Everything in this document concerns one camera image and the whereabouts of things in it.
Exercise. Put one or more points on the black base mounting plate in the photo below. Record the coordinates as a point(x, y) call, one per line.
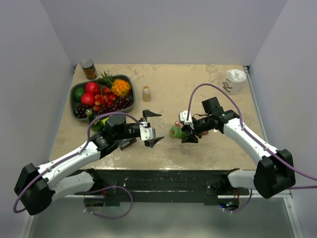
point(158, 186)

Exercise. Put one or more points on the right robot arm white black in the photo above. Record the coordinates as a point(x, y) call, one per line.
point(273, 173)

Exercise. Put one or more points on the green capped pill bottle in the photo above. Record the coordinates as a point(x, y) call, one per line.
point(177, 132)

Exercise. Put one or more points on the green lime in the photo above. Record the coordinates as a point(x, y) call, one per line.
point(78, 93)

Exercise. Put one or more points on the strawberries pile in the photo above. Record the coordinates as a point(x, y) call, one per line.
point(104, 99)

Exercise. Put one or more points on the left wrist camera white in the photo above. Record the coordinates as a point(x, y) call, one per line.
point(147, 132)

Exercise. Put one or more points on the tin can with label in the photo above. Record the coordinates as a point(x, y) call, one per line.
point(89, 69)

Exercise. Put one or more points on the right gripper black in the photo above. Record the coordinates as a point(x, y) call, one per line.
point(191, 138)

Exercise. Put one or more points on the white paper cup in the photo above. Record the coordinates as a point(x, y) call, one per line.
point(234, 81)

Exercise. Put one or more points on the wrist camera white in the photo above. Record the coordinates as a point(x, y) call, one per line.
point(186, 119)
point(147, 132)

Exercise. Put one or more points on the small amber pill bottle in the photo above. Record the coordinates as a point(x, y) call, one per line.
point(146, 94)

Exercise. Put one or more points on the grey fruit tray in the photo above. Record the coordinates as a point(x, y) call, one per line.
point(74, 103)

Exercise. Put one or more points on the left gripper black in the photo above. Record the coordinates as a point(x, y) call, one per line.
point(151, 143)

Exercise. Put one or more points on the red weekly pill organizer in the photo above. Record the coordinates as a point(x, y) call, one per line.
point(205, 133)

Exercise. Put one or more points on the black product box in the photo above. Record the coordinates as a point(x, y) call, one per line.
point(125, 143)

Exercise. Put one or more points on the orange spiky fruit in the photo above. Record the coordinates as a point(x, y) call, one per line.
point(121, 88)

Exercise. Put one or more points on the red apple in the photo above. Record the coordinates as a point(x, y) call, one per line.
point(93, 88)
point(88, 99)

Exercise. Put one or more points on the green glass bottle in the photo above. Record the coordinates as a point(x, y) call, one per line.
point(98, 125)

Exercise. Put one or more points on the lower red apple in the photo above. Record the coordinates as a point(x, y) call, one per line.
point(88, 99)

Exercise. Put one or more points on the upper red apple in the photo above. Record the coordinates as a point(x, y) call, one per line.
point(93, 88)

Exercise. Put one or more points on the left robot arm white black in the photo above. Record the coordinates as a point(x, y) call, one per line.
point(37, 187)

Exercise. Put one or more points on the dark grape bunch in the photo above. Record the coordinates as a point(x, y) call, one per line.
point(118, 104)

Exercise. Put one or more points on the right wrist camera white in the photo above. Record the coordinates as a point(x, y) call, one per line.
point(186, 119)

